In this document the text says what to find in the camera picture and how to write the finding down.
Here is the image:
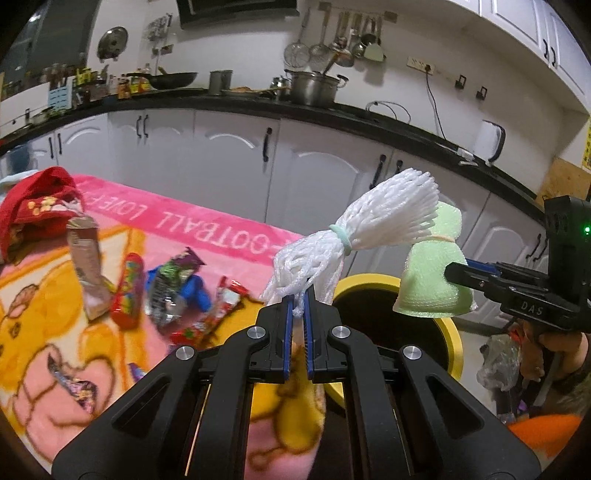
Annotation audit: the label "white wall cabinets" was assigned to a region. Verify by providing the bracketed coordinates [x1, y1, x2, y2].
[455, 0, 591, 114]

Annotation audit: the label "black power cable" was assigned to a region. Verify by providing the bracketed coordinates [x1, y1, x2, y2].
[424, 71, 465, 155]

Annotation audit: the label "white base cabinets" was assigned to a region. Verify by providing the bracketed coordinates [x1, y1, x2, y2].
[0, 108, 552, 333]

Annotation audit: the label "steel pot lid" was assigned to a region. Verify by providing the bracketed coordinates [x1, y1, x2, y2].
[97, 27, 129, 62]

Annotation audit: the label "steel mug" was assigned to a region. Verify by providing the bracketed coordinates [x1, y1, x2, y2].
[209, 69, 233, 96]

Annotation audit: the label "white foam fruit net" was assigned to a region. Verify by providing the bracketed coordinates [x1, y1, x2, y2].
[261, 168, 439, 319]

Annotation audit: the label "row of hanging utensils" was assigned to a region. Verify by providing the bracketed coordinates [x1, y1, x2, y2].
[281, 2, 387, 71]

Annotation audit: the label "orange object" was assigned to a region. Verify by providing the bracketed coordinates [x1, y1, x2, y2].
[507, 412, 583, 464]

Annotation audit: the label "kitchen window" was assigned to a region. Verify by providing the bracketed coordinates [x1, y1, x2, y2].
[0, 0, 101, 90]

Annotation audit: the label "clear plastic bag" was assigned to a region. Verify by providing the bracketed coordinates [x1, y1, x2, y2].
[478, 335, 523, 408]

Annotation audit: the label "brown snack packet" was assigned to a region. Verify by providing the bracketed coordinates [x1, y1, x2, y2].
[66, 217, 116, 321]

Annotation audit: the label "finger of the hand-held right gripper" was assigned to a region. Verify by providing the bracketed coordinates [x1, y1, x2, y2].
[465, 259, 509, 277]
[444, 262, 509, 298]

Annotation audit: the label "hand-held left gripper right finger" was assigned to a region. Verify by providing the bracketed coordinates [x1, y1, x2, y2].
[303, 288, 541, 480]

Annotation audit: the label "black wok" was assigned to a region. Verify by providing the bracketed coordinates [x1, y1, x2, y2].
[124, 69, 199, 91]

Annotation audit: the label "person's right hand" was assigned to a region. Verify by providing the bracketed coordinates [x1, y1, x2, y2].
[522, 320, 591, 393]

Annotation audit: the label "blue knife rack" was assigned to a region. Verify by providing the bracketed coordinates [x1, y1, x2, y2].
[48, 85, 70, 112]

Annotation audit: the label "dark brown snack wrapper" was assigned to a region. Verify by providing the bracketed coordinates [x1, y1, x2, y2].
[48, 357, 100, 414]

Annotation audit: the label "black range hood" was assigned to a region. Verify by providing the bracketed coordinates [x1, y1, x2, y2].
[177, 0, 297, 29]

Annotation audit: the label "green foam fruit net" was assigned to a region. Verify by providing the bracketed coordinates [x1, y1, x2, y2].
[392, 200, 476, 319]

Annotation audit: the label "yellow trash bin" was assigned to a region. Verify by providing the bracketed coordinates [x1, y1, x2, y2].
[323, 274, 465, 411]

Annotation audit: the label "pink printed blanket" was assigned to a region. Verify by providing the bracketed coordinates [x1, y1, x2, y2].
[0, 174, 331, 480]

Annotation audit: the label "black kitchen countertop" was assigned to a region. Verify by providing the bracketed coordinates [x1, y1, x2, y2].
[0, 88, 548, 227]

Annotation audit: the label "white power strip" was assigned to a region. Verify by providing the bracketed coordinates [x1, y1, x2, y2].
[406, 56, 437, 75]

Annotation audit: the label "red candy wrapper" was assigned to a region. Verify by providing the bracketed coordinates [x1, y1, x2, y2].
[203, 276, 250, 334]
[170, 322, 219, 348]

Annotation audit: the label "plywood board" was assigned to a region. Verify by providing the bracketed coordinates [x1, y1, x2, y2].
[537, 157, 591, 209]

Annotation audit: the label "green pea snack packet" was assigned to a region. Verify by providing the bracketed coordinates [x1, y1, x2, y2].
[147, 247, 206, 328]

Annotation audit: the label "large steel pot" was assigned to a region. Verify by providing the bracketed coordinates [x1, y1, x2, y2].
[284, 69, 349, 108]

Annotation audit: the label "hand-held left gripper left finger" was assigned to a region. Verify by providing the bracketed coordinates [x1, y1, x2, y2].
[52, 295, 296, 480]

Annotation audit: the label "red candy tube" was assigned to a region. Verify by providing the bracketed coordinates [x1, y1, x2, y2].
[111, 253, 145, 329]

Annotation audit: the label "red embroidered cloth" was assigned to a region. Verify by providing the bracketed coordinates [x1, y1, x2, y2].
[0, 167, 86, 264]

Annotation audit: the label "row of condiment bottles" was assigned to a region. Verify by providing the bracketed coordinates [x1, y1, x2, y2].
[41, 64, 154, 108]

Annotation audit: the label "light green elastic band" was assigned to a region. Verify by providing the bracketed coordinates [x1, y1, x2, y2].
[329, 224, 354, 256]

